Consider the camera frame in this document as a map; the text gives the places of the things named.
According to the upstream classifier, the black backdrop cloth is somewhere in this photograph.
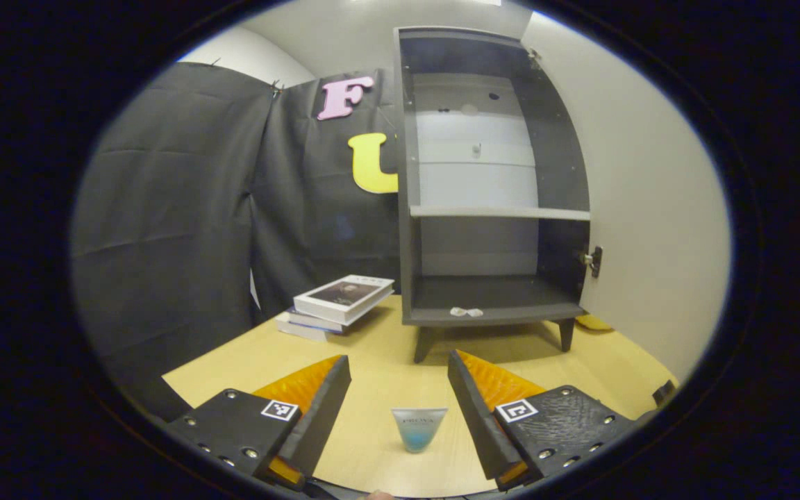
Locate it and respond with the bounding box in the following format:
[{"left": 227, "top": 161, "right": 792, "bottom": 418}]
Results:
[{"left": 70, "top": 61, "right": 404, "bottom": 417}]

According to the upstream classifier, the white cabinet shelf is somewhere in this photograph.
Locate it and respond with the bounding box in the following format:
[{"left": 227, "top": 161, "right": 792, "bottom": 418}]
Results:
[{"left": 409, "top": 203, "right": 592, "bottom": 223}]

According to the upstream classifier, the white book with portrait cover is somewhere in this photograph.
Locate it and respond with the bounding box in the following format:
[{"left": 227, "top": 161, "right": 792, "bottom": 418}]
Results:
[{"left": 293, "top": 274, "right": 396, "bottom": 327}]

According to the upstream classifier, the grey cabinet door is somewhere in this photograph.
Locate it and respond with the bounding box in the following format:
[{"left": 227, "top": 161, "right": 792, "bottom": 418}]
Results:
[{"left": 519, "top": 10, "right": 732, "bottom": 383}]

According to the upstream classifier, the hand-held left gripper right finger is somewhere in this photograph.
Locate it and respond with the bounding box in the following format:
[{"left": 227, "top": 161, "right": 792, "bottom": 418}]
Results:
[{"left": 447, "top": 349, "right": 640, "bottom": 491}]

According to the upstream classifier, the dark blue book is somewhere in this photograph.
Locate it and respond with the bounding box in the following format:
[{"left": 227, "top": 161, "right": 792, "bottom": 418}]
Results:
[{"left": 287, "top": 308, "right": 345, "bottom": 334}]

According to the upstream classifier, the blue and white bottle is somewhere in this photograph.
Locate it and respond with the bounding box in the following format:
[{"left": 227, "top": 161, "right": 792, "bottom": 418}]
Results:
[{"left": 391, "top": 407, "right": 449, "bottom": 454}]

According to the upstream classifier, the grey cabinet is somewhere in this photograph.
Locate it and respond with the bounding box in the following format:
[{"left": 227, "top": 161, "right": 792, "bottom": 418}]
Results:
[{"left": 393, "top": 26, "right": 592, "bottom": 364}]

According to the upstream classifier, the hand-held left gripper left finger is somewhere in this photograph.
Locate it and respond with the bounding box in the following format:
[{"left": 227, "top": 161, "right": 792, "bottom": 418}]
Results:
[{"left": 164, "top": 354, "right": 352, "bottom": 492}]

